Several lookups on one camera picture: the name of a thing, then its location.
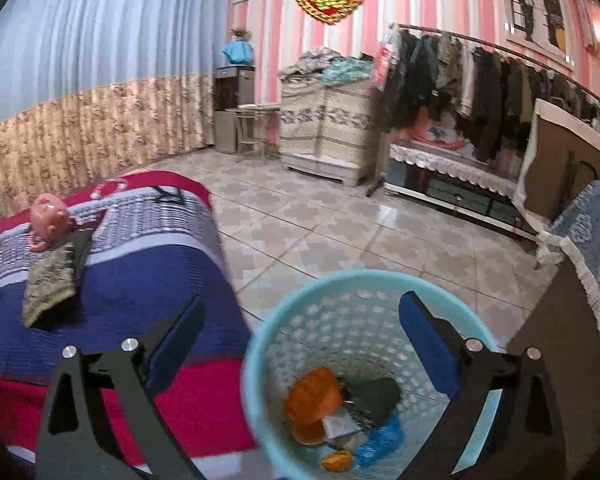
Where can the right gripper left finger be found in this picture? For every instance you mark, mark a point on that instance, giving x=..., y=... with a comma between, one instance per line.
x=76, y=438

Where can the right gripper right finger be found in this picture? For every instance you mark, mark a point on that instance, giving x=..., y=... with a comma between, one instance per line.
x=525, y=440

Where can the blue plastic wrapper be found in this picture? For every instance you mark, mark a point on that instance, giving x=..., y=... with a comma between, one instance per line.
x=381, y=441

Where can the black round bowl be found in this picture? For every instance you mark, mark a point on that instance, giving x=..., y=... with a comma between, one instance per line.
x=371, y=402

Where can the patterned snack bag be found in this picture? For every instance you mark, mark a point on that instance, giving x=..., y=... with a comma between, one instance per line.
x=51, y=280

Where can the orange snack wrapper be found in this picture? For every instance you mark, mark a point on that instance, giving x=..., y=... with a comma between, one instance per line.
x=314, y=395

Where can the light blue plastic basket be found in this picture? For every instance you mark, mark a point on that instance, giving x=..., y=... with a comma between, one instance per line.
x=348, y=322

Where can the blue floral fringed cloth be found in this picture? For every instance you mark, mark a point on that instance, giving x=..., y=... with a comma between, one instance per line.
x=575, y=235

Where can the low black tv stand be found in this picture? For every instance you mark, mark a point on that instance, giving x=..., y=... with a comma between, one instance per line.
x=455, y=196

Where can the white lace cloth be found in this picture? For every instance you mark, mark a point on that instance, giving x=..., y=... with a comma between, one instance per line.
x=461, y=169

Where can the metal clothes rack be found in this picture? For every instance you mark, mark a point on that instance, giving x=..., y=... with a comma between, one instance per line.
x=480, y=50

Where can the hanging dark clothes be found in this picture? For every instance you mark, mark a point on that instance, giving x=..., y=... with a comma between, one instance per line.
x=480, y=90

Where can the patterned cloth covered cabinet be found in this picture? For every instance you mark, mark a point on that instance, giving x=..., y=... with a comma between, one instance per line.
x=327, y=130

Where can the small metal side table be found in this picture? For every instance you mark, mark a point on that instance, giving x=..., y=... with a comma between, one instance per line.
x=251, y=122

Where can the blue and floral curtain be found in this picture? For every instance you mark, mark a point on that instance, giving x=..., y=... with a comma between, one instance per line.
x=91, y=88

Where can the red pink hanging bag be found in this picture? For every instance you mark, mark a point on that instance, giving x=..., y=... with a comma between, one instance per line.
x=382, y=60

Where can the grey water dispenser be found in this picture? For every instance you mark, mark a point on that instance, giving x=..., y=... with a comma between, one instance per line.
x=233, y=87

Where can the pile of folded clothes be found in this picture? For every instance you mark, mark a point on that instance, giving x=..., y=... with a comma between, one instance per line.
x=329, y=66

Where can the blue covered water bottle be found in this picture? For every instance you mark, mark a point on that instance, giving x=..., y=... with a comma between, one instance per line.
x=239, y=51

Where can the wedding photo poster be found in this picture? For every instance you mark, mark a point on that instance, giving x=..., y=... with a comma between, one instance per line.
x=542, y=26

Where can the brown board white frame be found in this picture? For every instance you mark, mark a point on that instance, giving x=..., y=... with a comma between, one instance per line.
x=561, y=159

